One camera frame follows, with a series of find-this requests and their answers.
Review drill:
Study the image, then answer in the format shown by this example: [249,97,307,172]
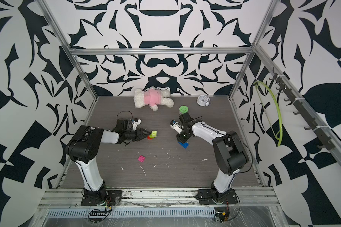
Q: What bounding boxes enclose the green toy bow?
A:
[253,80,283,147]

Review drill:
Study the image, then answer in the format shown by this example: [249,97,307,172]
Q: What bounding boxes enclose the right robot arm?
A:
[170,113,249,204]

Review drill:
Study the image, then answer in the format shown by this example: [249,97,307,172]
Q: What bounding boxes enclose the black wall hook rack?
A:
[270,68,336,151]

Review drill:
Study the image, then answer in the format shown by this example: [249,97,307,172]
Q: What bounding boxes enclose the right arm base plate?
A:
[195,189,238,205]

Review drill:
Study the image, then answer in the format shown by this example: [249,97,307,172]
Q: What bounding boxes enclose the black connector right cable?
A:
[214,208,231,223]

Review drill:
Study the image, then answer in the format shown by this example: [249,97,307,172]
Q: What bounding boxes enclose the pink lego brick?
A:
[137,155,145,163]

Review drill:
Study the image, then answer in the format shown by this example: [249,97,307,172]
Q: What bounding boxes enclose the blue long lego brick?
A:
[179,142,189,148]

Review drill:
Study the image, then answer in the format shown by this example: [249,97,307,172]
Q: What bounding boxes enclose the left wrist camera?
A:
[115,118,141,131]

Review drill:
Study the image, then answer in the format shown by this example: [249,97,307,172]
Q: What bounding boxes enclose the black connector left cable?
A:
[88,208,113,223]

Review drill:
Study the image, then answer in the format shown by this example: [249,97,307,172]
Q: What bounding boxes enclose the white alarm clock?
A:
[197,95,210,107]

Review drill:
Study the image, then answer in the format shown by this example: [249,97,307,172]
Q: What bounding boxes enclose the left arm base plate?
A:
[81,189,123,207]

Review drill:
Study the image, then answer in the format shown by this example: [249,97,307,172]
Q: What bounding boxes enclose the yellow-green lego brick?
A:
[150,131,157,138]

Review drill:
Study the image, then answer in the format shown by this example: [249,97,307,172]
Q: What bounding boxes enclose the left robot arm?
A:
[65,125,151,201]

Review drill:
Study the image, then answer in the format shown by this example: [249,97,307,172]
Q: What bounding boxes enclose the green lidded jar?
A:
[179,106,188,115]

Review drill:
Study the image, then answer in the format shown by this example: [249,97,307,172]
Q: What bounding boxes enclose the black connector cable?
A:
[88,208,113,223]
[214,208,231,223]

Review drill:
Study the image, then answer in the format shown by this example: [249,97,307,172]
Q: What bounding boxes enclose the white teddy bear pink shirt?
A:
[134,87,174,112]

